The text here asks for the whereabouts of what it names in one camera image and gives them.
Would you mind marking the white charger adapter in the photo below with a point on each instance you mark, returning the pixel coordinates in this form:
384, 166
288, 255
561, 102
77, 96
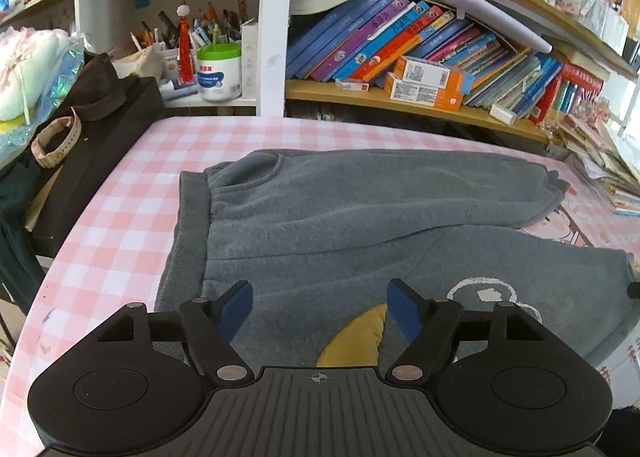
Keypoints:
503, 115

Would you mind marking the black case at left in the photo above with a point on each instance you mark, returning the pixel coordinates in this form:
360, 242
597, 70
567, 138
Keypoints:
113, 114

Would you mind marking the red tassel ornament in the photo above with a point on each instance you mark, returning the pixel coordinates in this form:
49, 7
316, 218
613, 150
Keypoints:
186, 74

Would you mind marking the white flat lamp bar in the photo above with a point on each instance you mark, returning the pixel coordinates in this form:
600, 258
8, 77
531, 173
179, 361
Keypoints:
495, 18

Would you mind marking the row of leaning books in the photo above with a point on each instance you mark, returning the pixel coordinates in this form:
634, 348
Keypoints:
363, 39

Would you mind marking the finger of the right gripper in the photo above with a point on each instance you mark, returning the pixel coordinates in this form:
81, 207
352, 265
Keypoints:
633, 290

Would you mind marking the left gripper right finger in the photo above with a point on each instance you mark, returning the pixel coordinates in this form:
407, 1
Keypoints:
430, 328

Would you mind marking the stack of magazines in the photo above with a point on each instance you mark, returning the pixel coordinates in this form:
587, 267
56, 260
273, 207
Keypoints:
604, 161

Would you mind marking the lower orange white box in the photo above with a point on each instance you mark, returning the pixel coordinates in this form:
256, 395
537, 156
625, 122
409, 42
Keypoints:
422, 95

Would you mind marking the grey sweatpants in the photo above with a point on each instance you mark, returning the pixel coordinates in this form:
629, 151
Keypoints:
319, 235

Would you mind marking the white wooden bookshelf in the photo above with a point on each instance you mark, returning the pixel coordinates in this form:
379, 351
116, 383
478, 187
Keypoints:
267, 27

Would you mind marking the white tub green lid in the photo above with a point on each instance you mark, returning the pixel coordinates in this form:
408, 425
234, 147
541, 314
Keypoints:
218, 72

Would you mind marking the orange white box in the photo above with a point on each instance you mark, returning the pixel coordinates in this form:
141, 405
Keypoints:
422, 95
429, 73

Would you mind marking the pink checkered cartoon tablecloth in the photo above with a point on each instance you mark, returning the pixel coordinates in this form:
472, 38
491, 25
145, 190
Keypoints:
118, 249

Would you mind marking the upper orange white box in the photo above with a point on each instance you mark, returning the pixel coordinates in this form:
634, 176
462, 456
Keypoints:
429, 73

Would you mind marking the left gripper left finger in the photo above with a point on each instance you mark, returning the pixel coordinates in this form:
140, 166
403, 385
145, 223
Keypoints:
208, 329

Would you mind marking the small red white box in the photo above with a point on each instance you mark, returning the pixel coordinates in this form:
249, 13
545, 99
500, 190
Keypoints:
352, 85

